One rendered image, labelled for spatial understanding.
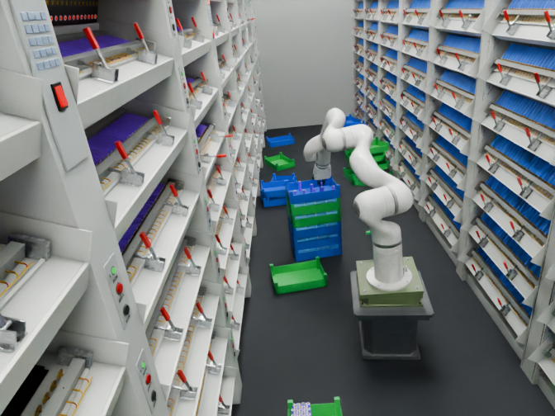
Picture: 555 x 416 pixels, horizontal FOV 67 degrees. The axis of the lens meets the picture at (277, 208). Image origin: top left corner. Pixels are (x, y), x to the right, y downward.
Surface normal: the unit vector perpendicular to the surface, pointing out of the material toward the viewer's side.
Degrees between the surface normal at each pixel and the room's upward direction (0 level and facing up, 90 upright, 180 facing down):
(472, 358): 0
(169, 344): 20
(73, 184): 90
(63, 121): 90
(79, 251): 90
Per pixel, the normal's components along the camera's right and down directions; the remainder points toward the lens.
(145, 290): 0.25, -0.87
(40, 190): 0.00, 0.44
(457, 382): -0.10, -0.90
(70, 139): 1.00, -0.08
